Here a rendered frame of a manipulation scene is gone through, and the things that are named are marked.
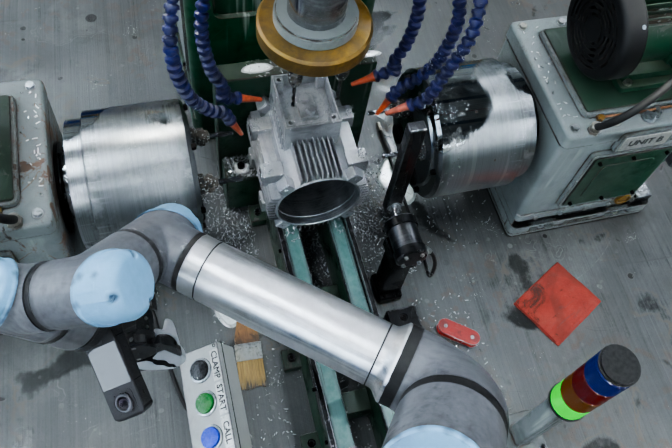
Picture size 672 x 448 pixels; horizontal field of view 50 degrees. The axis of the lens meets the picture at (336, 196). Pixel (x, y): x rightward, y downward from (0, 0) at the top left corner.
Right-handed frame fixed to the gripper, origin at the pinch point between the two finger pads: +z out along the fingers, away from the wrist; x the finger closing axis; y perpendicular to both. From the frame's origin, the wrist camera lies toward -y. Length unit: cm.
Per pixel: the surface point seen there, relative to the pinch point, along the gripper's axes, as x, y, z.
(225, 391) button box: -3.4, -4.3, 6.0
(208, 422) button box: 0.1, -7.7, 5.9
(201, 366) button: -0.7, 0.3, 5.1
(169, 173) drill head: -4.1, 30.4, -0.7
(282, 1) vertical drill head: -33, 44, -9
